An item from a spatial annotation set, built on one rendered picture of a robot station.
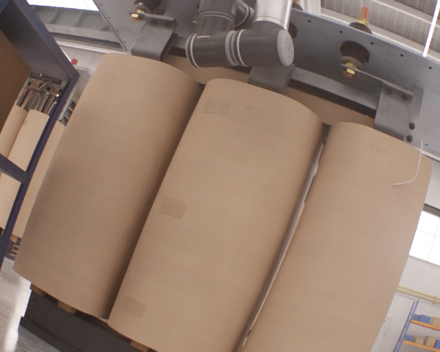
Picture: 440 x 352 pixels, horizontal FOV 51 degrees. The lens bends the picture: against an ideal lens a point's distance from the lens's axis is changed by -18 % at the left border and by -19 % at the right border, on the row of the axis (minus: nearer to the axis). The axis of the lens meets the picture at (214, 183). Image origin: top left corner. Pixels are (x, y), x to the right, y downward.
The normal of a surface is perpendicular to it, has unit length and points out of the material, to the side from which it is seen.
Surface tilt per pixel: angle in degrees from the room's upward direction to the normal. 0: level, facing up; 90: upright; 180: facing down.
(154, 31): 90
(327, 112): 90
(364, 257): 90
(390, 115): 90
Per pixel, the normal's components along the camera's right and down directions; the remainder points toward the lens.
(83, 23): -0.18, -0.28
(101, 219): 0.32, -0.07
